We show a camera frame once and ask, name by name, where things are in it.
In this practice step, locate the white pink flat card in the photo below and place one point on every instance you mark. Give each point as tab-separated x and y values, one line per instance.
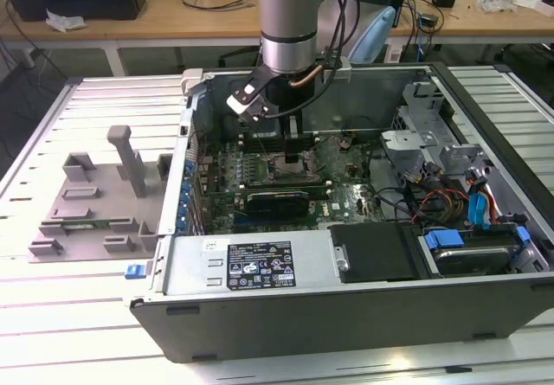
530	1

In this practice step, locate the crumpled white paper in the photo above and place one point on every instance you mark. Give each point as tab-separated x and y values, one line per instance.
65	19

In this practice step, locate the CPU socket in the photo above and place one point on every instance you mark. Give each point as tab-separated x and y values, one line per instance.
272	176

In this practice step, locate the green RAM stick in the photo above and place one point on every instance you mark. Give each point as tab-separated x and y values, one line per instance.
78	228

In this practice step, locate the blue case latch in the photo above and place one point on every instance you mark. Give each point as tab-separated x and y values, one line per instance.
134	271

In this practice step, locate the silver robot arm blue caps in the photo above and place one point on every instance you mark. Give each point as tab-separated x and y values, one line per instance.
287	13

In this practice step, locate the black graphics card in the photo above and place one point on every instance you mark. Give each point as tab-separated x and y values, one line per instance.
277	207

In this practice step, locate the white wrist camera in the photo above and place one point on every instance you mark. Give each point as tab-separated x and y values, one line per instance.
240	104

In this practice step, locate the green motherboard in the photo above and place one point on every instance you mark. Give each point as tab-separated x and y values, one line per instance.
346	203

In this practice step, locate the blue card retention clip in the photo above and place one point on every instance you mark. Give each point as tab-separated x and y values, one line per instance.
189	169
186	186
184	205
181	224

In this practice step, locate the black RAM slot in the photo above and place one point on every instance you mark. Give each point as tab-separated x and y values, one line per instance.
259	137
318	191
259	145
285	183

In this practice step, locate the silver power supply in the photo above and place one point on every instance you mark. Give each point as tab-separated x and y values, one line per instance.
195	272

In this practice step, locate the silver drive cage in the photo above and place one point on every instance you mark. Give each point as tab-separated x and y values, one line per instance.
411	140

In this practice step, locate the black bay cover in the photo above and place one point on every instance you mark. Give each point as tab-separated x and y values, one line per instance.
372	251

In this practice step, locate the open black PC case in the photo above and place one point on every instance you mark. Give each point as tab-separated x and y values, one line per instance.
346	324

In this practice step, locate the wooden desk white legs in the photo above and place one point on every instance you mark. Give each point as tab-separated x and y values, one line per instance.
151	21

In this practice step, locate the gray parts rack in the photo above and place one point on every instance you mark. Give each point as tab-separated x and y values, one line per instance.
117	212

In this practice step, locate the hard disk in blue carrier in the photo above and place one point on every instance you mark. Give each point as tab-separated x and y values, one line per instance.
472	257

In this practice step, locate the thin metal locking lever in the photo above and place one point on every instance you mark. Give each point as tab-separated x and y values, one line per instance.
264	153

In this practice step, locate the silver CPU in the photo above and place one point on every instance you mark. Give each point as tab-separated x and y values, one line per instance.
280	170

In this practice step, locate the small black adapter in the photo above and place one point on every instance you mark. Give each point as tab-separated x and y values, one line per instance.
428	21

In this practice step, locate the black upright box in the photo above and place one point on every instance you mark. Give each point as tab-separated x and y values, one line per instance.
401	0

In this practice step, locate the white power adapter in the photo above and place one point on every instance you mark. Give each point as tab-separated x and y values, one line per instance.
394	54

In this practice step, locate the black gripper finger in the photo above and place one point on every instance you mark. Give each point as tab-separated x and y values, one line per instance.
298	143

